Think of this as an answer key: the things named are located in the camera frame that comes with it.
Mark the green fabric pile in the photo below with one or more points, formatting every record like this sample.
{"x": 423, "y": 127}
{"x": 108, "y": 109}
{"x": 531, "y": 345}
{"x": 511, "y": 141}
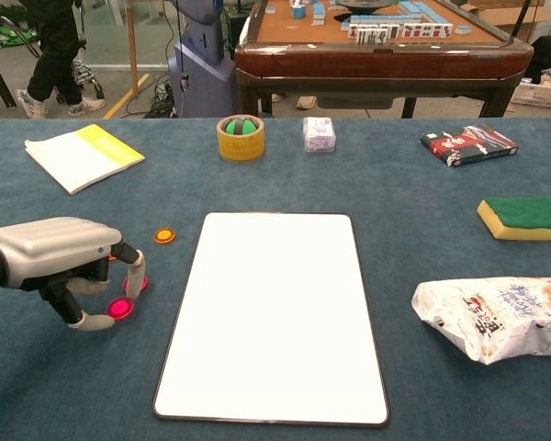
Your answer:
{"x": 0, "y": 37}

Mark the person in black trousers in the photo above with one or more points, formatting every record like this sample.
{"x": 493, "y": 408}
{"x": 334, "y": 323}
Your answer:
{"x": 55, "y": 46}

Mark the brown packing tape roll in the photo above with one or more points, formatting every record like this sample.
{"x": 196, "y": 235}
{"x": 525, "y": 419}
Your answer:
{"x": 241, "y": 147}

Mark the green and yellow sponge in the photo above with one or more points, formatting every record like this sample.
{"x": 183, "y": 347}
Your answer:
{"x": 523, "y": 213}

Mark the blue table cloth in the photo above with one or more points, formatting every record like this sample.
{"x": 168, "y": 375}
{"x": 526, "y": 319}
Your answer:
{"x": 395, "y": 206}

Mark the brown mahjong table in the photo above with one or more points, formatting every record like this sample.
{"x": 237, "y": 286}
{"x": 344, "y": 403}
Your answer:
{"x": 372, "y": 59}

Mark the white rectangular board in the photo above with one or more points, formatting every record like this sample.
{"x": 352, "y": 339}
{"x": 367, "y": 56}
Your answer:
{"x": 275, "y": 321}

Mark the white sneaker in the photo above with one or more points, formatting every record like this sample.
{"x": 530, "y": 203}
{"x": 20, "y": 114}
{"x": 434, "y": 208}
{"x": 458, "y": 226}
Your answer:
{"x": 32, "y": 105}
{"x": 86, "y": 106}

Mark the white plastic basket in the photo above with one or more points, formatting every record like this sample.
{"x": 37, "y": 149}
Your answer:
{"x": 542, "y": 97}

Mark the white snack bag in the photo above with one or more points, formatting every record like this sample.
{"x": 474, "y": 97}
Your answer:
{"x": 496, "y": 317}

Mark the cardboard box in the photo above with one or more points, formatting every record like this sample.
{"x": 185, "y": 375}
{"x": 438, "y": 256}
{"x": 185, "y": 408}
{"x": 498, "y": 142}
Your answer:
{"x": 505, "y": 16}

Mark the pink disc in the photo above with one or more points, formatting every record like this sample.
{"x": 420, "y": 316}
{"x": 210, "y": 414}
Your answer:
{"x": 145, "y": 283}
{"x": 119, "y": 308}

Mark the clear box of purple clips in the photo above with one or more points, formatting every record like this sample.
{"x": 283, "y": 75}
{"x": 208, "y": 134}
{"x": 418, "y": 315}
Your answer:
{"x": 320, "y": 135}

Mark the dark printed card box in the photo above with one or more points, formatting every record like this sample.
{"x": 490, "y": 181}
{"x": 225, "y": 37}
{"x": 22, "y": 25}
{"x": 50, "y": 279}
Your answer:
{"x": 468, "y": 146}

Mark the white and yellow notebook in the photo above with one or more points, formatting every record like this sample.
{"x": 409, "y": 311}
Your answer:
{"x": 82, "y": 156}

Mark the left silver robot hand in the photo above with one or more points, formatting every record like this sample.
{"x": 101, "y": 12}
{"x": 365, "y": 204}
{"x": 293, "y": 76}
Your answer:
{"x": 55, "y": 248}

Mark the wooden post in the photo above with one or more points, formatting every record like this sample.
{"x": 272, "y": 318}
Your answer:
{"x": 131, "y": 46}

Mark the mahjong tile row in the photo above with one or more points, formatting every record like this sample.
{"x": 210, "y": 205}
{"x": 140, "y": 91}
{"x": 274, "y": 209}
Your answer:
{"x": 399, "y": 33}

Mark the green and black ball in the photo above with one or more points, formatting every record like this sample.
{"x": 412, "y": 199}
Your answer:
{"x": 232, "y": 126}

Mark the black bowl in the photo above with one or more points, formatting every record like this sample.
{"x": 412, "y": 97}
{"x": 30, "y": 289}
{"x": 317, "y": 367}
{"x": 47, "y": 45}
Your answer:
{"x": 363, "y": 4}

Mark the blue machine pedestal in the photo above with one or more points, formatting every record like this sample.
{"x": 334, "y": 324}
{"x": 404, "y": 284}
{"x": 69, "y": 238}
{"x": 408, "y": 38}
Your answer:
{"x": 197, "y": 78}

